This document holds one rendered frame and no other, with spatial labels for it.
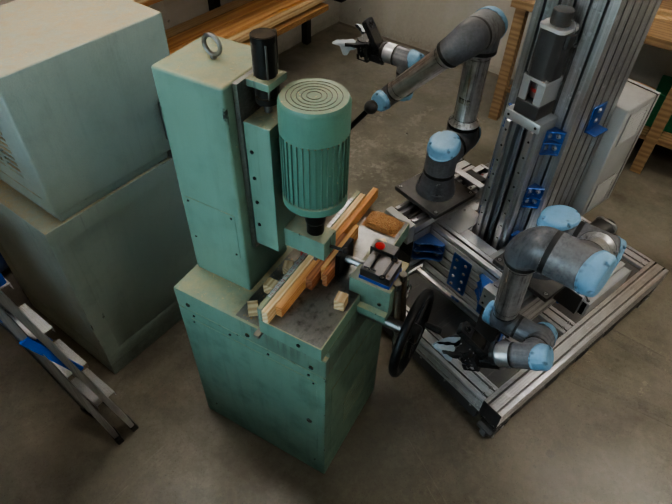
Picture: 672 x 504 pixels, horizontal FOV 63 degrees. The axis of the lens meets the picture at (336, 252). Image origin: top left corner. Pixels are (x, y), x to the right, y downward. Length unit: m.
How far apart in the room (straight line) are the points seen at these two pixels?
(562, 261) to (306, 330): 0.70
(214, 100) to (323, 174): 0.31
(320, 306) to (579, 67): 1.02
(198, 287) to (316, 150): 0.73
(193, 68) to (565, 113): 1.11
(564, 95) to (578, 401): 1.41
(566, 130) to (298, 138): 0.93
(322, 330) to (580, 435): 1.42
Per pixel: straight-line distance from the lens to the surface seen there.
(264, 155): 1.41
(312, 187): 1.36
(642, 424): 2.78
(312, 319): 1.58
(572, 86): 1.83
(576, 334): 2.62
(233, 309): 1.75
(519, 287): 1.56
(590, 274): 1.38
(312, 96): 1.31
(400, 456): 2.38
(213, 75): 1.38
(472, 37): 1.84
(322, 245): 1.54
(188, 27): 3.91
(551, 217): 1.81
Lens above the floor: 2.16
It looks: 46 degrees down
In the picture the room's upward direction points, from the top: 2 degrees clockwise
